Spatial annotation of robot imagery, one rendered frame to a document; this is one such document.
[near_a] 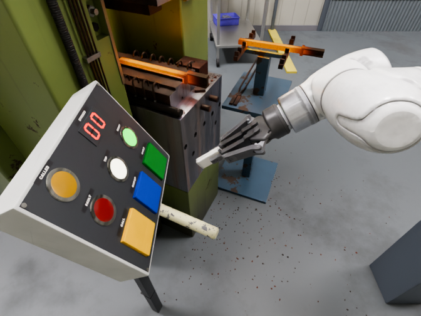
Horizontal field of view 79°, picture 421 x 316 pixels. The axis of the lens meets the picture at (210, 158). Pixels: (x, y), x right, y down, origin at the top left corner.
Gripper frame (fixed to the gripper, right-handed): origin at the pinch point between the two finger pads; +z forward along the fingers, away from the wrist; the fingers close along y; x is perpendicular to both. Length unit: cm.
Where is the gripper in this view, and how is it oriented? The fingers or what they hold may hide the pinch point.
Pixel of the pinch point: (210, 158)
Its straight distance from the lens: 64.4
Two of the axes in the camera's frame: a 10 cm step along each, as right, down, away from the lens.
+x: -5.6, -5.5, -6.2
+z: -8.2, 4.5, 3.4
